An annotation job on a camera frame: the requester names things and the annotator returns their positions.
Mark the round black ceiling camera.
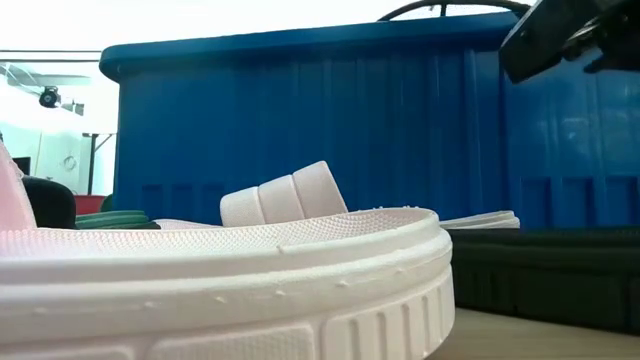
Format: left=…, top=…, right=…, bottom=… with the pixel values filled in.
left=38, top=85, right=85, bottom=116

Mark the black curved cable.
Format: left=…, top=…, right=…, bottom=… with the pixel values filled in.
left=378, top=0, right=531, bottom=22

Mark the pink rubber slide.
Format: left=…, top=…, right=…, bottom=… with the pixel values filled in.
left=0, top=142, right=457, bottom=360
left=159, top=160, right=521, bottom=231

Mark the black upright post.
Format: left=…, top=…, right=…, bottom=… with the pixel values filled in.
left=82, top=132, right=117, bottom=196

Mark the overhead ceiling rail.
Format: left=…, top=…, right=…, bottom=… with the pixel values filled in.
left=0, top=48, right=104, bottom=64

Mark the green rubber slide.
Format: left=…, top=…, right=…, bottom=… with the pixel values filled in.
left=74, top=193, right=162, bottom=230

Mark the blue plastic bin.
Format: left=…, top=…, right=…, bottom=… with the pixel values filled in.
left=98, top=10, right=640, bottom=231

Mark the red plastic bin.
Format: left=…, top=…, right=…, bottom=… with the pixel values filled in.
left=73, top=194, right=107, bottom=216

